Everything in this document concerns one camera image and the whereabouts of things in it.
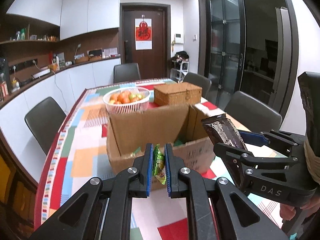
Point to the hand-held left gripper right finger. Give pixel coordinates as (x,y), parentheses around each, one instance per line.
(168,170)

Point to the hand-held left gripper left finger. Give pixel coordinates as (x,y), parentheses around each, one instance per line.
(149,170)

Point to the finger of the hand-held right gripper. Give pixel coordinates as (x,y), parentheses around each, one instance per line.
(232,152)
(252,137)

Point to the bright green snack packet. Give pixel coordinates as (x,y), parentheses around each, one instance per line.
(160,167)

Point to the dark brown snack packet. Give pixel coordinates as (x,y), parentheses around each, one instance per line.
(222,132)

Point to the brown cardboard box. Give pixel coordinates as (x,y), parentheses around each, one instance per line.
(150,127)

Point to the person's right hand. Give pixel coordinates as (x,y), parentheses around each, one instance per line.
(287,211)

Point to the grey dining chair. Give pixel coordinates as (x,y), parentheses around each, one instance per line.
(126,72)
(197,82)
(250,112)
(45,120)

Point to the dark green snack packet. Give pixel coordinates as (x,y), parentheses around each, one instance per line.
(179,143)

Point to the white plastic basket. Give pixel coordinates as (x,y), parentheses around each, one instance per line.
(125,108)

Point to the colourful patchwork tablecloth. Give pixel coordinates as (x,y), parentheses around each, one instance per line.
(82,155)

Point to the brown wicker box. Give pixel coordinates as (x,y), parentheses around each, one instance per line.
(175,95)

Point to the pile of fruit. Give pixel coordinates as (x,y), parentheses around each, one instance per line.
(125,96)

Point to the dark glass sliding door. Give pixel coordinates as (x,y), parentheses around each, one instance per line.
(225,55)

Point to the white shoe rack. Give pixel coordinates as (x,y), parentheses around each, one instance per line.
(180,65)

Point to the white counter cabinet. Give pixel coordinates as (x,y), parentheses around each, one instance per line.
(82,80)

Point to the brown wooden door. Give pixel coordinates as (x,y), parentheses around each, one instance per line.
(160,55)

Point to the black door lock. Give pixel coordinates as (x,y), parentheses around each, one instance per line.
(127,51)

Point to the white card stand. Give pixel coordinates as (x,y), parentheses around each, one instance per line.
(110,52)

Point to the black box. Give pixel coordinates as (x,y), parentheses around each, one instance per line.
(95,54)

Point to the small wicker tray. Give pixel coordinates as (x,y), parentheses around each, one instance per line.
(82,60)

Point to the white bottle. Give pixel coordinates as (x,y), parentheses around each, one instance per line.
(57,62)

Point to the white desk lamp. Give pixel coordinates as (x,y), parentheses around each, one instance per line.
(78,47)

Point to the flat white tray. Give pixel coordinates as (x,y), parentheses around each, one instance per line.
(40,73)

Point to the black countertop appliance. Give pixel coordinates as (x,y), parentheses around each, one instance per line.
(5,77)

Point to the white upper cabinets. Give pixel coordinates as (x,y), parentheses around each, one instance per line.
(75,10)

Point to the white wall intercom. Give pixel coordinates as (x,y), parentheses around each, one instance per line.
(178,38)

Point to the red white wall calendar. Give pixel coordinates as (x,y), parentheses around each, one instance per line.
(143,33)

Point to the wooden wall shelf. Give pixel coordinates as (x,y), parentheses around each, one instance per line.
(32,33)

